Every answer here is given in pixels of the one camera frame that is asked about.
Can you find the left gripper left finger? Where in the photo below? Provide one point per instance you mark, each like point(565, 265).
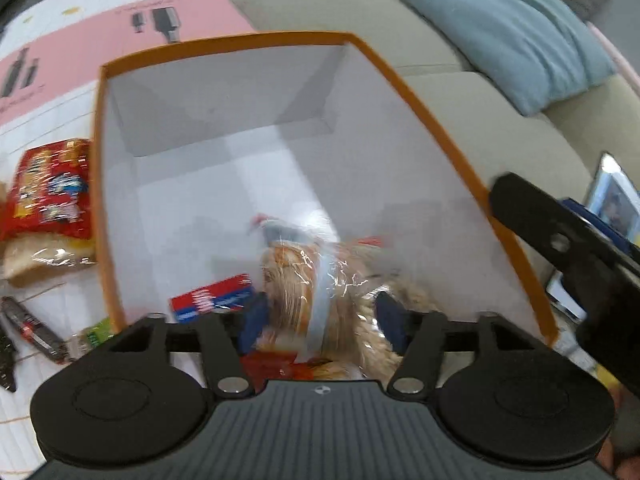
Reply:
point(224, 338)

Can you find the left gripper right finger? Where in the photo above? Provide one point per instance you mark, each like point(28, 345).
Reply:
point(418, 337)

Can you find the clear bag of bread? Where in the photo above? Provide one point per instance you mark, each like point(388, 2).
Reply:
point(321, 298)

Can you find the red blue snack packet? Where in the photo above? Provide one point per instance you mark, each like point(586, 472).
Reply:
point(223, 296)

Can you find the beige fabric sofa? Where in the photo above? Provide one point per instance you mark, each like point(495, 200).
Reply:
point(557, 149)

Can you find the green snack packet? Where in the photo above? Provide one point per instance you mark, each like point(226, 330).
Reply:
point(88, 339)

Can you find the dark wrapped snack bar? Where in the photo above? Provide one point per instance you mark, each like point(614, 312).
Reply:
point(32, 330)

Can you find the sliced bread loaf bag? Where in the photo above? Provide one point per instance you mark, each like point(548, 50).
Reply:
point(33, 257)

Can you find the red snack bag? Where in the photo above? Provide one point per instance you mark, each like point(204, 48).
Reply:
point(50, 192)

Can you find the light blue cushion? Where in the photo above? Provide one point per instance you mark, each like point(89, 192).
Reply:
point(536, 52)

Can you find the pink checkered tablecloth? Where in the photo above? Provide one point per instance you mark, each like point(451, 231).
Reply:
point(52, 53)

